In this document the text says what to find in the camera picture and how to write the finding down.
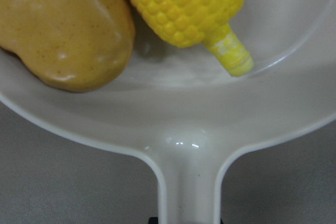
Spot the beige plastic dustpan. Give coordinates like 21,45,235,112
1,0,335,223

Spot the yellow toy corn cob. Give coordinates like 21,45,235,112
130,0,254,77

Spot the brown toy potato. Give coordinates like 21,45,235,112
1,0,135,92

